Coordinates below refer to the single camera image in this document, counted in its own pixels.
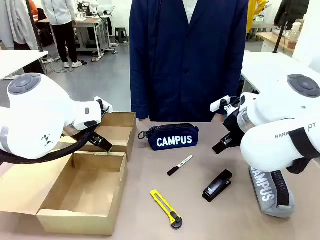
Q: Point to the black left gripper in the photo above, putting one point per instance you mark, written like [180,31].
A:
[94,137]

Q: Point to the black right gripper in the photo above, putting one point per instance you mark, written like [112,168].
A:
[233,127]

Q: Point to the brown cardboard box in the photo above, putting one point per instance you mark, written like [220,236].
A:
[117,135]
[82,190]

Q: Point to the black stapler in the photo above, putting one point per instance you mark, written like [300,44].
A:
[217,186]

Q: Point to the white marker black cap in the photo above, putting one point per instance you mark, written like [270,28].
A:
[180,165]

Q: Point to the navy CAMPUS pencil case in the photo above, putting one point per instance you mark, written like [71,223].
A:
[172,138]

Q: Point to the grey CAMPUS pencil case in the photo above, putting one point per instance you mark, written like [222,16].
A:
[265,195]

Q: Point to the yellow utility knife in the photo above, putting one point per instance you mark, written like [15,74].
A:
[166,207]

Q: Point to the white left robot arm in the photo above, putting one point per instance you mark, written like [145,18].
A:
[37,115]

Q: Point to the person's right forearm navy sleeve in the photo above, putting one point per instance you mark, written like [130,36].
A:
[140,95]

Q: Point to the person's left forearm navy sleeve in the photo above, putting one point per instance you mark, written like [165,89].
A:
[235,75]

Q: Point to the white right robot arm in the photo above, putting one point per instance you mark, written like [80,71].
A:
[280,117]

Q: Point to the person's left hand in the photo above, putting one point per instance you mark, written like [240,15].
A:
[219,118]

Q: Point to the person's right hand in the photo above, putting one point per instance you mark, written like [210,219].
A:
[144,120]

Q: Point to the person in navy coat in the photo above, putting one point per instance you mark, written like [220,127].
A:
[187,62]

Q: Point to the dark plastic stool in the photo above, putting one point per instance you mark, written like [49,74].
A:
[121,33]

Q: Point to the wooden table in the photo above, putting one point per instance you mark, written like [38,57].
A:
[270,37]

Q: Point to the background workbench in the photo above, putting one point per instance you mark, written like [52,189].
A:
[87,23]

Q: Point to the clear plastic jar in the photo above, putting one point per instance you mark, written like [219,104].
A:
[293,37]

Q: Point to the person in yellow jacket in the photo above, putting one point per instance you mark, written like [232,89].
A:
[251,15]

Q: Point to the person in white jacket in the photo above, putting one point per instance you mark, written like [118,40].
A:
[60,12]

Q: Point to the person in grey jacket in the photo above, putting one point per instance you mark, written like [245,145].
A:
[20,22]

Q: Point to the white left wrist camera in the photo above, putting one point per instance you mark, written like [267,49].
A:
[106,106]

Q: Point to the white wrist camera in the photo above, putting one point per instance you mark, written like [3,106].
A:
[218,103]
[106,106]

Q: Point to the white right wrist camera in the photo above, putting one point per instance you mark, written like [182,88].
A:
[218,103]

